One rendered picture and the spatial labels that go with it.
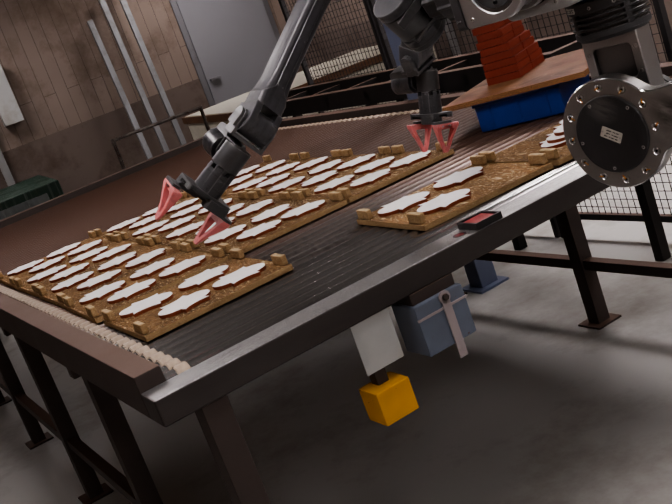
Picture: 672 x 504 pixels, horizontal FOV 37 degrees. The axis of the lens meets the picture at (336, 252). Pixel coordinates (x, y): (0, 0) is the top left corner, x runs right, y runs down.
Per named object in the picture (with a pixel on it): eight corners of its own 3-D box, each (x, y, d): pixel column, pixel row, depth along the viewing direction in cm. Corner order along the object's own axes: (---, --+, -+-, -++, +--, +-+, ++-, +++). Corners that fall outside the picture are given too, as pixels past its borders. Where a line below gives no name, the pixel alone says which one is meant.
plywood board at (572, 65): (627, 41, 349) (625, 36, 349) (585, 76, 310) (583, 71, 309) (496, 77, 378) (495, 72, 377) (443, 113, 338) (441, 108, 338)
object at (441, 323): (486, 345, 228) (461, 272, 224) (438, 373, 222) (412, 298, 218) (456, 338, 238) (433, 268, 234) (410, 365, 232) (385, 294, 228)
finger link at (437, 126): (439, 154, 248) (435, 116, 246) (424, 154, 254) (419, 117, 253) (462, 150, 251) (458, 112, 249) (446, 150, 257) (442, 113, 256)
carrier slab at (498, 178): (554, 168, 258) (552, 162, 257) (425, 231, 242) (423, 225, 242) (476, 168, 289) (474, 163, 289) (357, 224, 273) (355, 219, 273)
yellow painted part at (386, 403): (420, 408, 222) (385, 311, 217) (387, 427, 218) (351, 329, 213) (400, 401, 229) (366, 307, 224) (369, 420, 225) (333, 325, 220)
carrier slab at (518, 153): (670, 109, 274) (669, 104, 274) (559, 165, 258) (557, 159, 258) (583, 117, 305) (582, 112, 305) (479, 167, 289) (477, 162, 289)
